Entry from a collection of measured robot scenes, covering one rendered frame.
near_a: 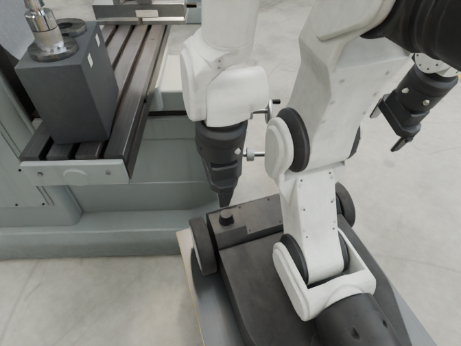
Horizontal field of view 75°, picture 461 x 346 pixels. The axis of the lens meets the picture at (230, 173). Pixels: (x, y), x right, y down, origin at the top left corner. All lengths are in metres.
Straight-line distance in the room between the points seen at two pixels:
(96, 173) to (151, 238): 0.86
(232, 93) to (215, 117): 0.04
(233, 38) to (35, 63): 0.44
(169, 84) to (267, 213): 0.58
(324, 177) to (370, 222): 1.18
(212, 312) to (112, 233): 0.70
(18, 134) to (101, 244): 0.63
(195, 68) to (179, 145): 0.88
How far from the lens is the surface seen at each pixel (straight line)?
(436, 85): 0.73
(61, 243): 1.72
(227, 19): 0.36
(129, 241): 1.60
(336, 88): 0.53
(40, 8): 0.70
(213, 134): 0.48
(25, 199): 1.61
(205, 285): 1.14
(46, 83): 0.71
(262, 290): 0.95
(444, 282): 1.89
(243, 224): 1.00
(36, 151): 0.81
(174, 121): 1.17
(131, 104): 0.87
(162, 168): 1.36
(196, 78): 0.39
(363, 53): 0.54
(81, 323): 1.65
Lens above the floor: 1.44
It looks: 47 degrees down
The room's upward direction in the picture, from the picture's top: straight up
